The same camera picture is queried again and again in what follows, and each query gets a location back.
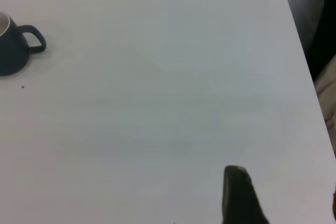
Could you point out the grey-blue ceramic mug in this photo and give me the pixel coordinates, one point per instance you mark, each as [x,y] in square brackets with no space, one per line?
[10,53]

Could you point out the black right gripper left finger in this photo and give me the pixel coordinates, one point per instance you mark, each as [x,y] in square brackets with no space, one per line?
[239,200]

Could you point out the beige fabric object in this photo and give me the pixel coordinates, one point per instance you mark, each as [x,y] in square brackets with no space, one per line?
[328,98]

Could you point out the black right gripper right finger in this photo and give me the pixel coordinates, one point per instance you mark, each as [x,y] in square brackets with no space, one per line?
[334,195]

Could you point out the black fabric object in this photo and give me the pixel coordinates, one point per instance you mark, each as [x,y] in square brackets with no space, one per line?
[324,37]

